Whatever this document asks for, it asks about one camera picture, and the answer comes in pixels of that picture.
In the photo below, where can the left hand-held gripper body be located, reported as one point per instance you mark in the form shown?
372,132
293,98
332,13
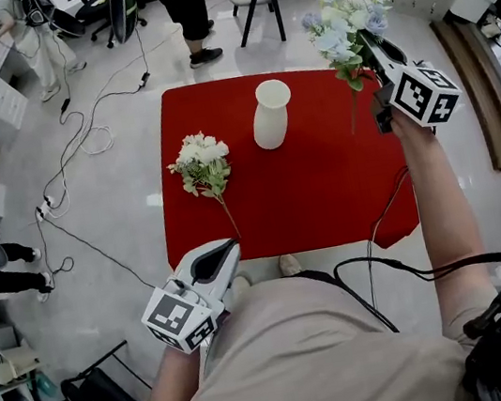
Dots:
175,317

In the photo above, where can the white power strip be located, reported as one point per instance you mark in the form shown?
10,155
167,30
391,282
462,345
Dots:
44,209

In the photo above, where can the beige desktop device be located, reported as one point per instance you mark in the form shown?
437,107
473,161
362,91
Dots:
16,365

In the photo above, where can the teal container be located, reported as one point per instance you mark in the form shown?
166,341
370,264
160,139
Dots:
46,383

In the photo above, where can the wooden step platform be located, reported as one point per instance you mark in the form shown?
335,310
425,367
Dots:
491,107

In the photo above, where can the person's right shoe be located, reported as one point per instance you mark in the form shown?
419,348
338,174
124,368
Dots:
290,265

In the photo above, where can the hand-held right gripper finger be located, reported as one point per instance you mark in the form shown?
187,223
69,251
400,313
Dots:
378,61
395,57

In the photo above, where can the black folding chair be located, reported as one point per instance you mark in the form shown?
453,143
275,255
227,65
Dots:
103,400

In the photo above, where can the person's right forearm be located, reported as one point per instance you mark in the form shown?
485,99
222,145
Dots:
442,210

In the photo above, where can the black mesh office chair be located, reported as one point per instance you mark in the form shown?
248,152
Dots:
96,6

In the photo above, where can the white flower bouquet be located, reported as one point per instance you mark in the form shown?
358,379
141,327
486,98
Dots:
202,155

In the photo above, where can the person's left forearm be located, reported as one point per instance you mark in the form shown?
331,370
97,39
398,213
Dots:
173,393

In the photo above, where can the pale blue flower bouquet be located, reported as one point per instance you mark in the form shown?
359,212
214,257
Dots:
343,41

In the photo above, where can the person's shoe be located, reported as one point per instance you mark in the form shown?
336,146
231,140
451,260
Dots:
241,287
290,265

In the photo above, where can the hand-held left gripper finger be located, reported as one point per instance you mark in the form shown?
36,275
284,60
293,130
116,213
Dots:
184,265
230,276

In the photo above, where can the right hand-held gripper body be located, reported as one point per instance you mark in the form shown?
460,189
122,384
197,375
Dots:
423,94

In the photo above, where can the person's torso in beige shirt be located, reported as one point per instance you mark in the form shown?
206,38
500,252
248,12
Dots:
306,361

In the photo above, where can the white ceramic vase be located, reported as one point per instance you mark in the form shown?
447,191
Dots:
271,124

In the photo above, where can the person's left shoe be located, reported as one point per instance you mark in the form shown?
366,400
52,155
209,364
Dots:
241,287

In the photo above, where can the red tablecloth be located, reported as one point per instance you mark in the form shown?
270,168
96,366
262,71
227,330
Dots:
300,186

